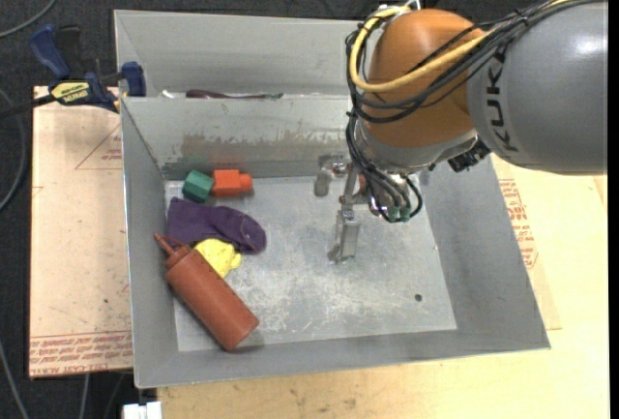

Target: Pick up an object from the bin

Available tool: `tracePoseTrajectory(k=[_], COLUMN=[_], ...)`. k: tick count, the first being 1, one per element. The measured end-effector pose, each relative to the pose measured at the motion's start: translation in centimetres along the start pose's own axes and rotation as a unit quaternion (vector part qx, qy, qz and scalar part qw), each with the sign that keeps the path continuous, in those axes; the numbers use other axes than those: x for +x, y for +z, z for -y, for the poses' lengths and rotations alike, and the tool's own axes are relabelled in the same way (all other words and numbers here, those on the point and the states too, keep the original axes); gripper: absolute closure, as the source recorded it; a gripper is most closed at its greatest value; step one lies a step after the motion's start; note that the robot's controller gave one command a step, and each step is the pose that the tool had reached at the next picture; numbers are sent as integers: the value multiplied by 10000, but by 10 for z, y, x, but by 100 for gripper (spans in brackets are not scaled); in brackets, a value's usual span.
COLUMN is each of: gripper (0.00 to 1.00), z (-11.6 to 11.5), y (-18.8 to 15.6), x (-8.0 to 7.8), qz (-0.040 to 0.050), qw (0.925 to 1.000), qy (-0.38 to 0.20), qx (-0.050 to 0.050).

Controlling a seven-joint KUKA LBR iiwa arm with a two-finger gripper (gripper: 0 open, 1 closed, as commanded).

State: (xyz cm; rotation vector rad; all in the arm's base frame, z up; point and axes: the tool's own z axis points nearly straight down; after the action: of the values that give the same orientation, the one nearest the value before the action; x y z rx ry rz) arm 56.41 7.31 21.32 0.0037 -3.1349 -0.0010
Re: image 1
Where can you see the yellow crumpled cloth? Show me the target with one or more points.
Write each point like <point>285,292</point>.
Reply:
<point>220,255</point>

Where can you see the green toy block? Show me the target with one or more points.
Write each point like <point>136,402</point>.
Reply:
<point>197,186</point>

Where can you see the orange toy block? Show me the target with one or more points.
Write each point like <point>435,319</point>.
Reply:
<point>231,183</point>

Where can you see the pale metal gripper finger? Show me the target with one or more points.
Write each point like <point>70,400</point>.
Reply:
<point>325,182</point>
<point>347,238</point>

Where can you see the red-brown squeeze bottle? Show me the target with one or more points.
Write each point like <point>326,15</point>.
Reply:
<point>208,296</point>

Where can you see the grey metal bin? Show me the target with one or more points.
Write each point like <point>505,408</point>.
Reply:
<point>338,301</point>

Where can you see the purple cloth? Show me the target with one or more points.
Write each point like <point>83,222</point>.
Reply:
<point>213,223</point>

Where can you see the brown cardboard board, red print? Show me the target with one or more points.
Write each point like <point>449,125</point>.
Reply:
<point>77,238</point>

